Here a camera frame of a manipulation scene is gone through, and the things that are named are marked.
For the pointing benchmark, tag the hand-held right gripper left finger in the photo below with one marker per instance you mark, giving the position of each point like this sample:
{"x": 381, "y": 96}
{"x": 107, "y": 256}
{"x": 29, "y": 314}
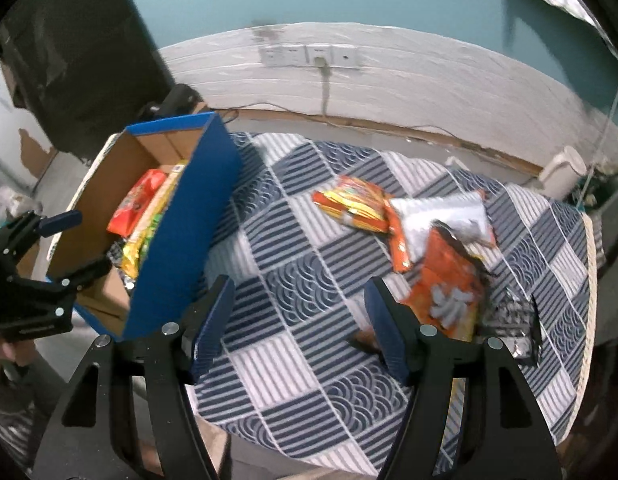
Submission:
{"x": 214, "y": 325}

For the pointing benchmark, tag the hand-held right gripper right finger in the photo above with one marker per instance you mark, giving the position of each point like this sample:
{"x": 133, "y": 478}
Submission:
{"x": 389, "y": 335}

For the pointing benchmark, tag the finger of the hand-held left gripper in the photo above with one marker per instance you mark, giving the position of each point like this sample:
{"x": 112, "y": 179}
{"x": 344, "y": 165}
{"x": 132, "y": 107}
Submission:
{"x": 64, "y": 222}
{"x": 84, "y": 274}

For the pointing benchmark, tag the small yellow snack packet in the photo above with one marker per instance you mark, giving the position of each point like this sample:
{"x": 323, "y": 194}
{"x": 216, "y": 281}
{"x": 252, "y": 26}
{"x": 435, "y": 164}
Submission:
{"x": 131, "y": 260}

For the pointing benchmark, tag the red orange snack bag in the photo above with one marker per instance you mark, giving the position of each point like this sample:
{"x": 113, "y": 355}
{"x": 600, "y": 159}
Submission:
{"x": 136, "y": 205}

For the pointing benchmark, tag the orange bag with white print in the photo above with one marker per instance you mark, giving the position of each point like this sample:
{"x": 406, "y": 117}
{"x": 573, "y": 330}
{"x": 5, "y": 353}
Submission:
{"x": 449, "y": 285}

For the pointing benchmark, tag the beige wafer packet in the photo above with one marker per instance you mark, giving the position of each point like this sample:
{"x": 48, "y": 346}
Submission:
{"x": 161, "y": 200}

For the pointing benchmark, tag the blue cardboard box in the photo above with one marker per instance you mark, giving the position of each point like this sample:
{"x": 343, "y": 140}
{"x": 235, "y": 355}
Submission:
{"x": 189, "y": 220}

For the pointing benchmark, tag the person's left hand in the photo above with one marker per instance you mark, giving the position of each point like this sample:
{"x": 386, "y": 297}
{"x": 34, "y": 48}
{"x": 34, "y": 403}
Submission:
{"x": 9, "y": 352}

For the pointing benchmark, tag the crumpled white plastic bag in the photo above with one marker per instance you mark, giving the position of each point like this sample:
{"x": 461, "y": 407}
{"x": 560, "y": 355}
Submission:
{"x": 11, "y": 202}

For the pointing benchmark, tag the blue white patterned tablecloth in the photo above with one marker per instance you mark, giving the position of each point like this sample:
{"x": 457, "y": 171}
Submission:
{"x": 299, "y": 280}

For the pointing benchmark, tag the white orange-edged snack packet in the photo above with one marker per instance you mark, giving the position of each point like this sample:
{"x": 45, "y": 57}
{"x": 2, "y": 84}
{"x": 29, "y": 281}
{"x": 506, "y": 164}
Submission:
{"x": 439, "y": 215}

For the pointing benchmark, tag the yellow red snack packet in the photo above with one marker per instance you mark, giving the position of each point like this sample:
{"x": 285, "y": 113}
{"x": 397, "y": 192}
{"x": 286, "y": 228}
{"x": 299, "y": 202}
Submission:
{"x": 354, "y": 202}

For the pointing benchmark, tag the black plastic sheet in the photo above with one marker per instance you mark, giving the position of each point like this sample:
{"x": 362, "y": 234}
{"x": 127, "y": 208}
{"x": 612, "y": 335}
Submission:
{"x": 89, "y": 60}

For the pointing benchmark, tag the black device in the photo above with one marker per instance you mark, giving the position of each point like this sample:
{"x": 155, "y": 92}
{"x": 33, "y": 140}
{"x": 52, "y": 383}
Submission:
{"x": 176, "y": 100}

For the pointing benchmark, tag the small white object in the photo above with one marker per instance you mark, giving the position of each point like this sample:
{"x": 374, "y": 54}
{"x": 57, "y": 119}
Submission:
{"x": 456, "y": 162}

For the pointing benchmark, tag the white electric kettle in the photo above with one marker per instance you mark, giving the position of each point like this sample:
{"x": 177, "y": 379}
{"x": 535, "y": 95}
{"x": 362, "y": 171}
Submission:
{"x": 561, "y": 172}

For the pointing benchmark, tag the white wall socket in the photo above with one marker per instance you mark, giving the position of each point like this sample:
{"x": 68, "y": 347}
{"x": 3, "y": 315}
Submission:
{"x": 346, "y": 57}
{"x": 294, "y": 55}
{"x": 270, "y": 55}
{"x": 319, "y": 55}

